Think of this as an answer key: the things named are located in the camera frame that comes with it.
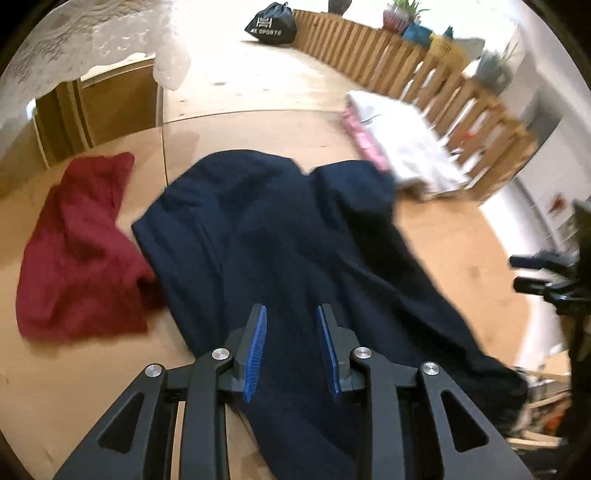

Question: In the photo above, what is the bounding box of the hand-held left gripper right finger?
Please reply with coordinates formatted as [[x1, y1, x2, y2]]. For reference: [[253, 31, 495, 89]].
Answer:
[[316, 303, 534, 480]]

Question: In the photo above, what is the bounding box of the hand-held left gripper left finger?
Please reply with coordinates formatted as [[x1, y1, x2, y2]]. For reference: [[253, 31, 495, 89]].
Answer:
[[53, 304, 269, 480]]

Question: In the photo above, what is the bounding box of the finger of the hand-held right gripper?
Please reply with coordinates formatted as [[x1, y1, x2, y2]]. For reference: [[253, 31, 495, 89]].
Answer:
[[509, 251, 578, 274], [513, 276, 575, 302]]

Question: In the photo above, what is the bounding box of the navy blue sweatshirt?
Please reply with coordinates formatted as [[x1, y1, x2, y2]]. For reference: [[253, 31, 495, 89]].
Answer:
[[131, 150, 529, 480]]

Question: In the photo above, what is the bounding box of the white folded garment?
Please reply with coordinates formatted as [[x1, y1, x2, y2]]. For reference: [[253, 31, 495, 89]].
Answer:
[[346, 90, 470, 192]]

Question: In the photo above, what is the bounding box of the grey potted plant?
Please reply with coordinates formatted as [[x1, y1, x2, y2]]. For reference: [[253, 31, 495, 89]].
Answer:
[[475, 44, 520, 89]]

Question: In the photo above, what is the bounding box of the dark red garment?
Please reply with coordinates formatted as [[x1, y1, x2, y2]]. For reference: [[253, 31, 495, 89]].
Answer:
[[16, 152, 158, 344]]

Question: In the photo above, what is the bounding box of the pink folded garment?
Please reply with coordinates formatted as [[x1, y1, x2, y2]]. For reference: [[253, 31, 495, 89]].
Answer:
[[342, 108, 389, 172]]

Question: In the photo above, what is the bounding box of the yellow basket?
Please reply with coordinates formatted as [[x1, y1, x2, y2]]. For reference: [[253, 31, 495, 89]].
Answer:
[[427, 34, 472, 71]]

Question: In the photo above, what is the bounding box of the blue box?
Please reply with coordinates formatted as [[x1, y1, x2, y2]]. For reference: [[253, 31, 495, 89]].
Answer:
[[403, 23, 433, 45]]

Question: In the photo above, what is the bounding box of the wooden slatted fence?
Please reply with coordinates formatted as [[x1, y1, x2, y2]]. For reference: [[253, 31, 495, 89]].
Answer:
[[291, 9, 539, 202]]

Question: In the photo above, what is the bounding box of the potted plant patterned pot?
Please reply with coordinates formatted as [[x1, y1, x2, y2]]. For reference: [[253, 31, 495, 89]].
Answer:
[[382, 0, 429, 34]]

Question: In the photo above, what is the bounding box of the wooden cabinet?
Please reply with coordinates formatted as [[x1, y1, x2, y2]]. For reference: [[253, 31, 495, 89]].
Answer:
[[34, 58, 161, 169]]

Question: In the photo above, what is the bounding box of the white lace cloth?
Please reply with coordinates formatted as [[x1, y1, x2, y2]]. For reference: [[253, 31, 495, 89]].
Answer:
[[0, 0, 198, 136]]

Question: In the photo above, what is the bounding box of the black drawstring bag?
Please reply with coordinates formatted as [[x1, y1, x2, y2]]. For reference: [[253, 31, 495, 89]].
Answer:
[[245, 1, 298, 46]]

